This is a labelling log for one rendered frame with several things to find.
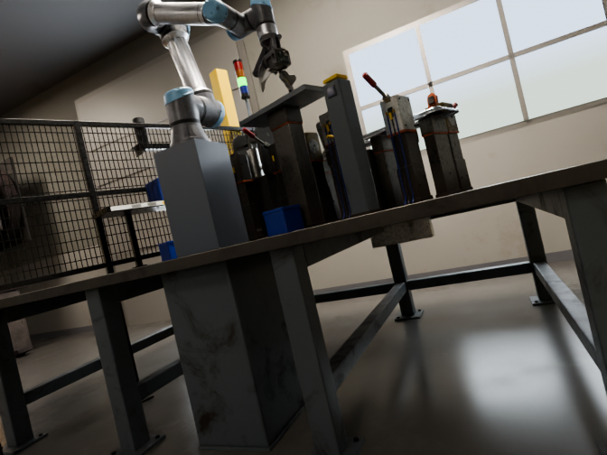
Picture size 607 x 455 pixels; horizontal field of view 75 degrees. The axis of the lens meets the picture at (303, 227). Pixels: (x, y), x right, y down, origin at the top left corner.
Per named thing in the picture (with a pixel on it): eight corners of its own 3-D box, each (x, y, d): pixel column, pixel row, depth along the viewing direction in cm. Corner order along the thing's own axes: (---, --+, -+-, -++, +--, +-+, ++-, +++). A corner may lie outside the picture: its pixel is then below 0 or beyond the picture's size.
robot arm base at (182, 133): (192, 140, 143) (186, 114, 143) (162, 153, 149) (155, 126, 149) (218, 144, 157) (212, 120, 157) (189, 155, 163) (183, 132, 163)
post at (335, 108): (382, 210, 130) (351, 80, 130) (369, 213, 125) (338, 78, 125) (363, 215, 135) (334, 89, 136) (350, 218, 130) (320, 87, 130)
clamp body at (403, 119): (434, 199, 136) (410, 97, 136) (417, 203, 128) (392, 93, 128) (415, 204, 141) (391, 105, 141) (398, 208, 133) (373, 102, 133)
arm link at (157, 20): (123, -8, 154) (220, -11, 133) (145, 3, 164) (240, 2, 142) (120, 23, 156) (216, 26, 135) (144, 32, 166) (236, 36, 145)
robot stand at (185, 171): (219, 248, 139) (193, 137, 140) (176, 258, 148) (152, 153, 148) (249, 241, 158) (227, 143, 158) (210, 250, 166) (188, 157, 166)
